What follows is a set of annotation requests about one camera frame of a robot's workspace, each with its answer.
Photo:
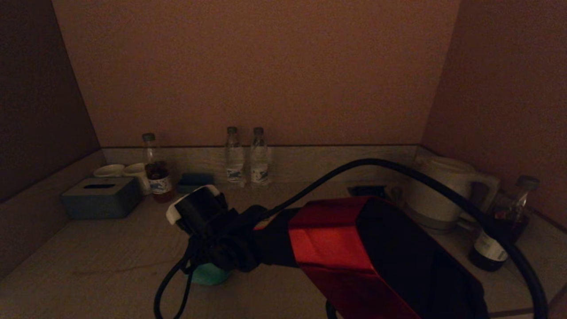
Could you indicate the white electric kettle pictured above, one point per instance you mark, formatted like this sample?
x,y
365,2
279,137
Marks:
x,y
436,195

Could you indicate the blue-grey tissue box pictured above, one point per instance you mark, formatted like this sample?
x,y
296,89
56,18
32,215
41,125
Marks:
x,y
101,204

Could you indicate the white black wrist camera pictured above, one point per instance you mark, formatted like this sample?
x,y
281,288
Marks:
x,y
199,210

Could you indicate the black socket panel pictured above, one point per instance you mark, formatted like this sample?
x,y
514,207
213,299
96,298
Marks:
x,y
365,191

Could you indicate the kettle base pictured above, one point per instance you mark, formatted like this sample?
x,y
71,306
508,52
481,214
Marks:
x,y
425,223

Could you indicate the green cloth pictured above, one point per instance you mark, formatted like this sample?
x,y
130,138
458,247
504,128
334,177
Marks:
x,y
208,274

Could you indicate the small teal tray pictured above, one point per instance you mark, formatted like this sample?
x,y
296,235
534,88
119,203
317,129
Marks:
x,y
195,179

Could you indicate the clear water bottle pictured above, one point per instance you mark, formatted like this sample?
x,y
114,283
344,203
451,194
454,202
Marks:
x,y
233,163
259,165

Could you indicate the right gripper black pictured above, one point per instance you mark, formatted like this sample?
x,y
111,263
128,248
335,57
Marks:
x,y
230,243

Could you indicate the white cup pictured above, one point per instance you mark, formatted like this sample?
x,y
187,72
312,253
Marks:
x,y
108,171

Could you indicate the dark drink bottle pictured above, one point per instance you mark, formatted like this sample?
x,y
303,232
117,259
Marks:
x,y
489,254

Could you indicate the amber tea bottle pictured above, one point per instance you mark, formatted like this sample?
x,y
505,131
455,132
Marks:
x,y
158,183

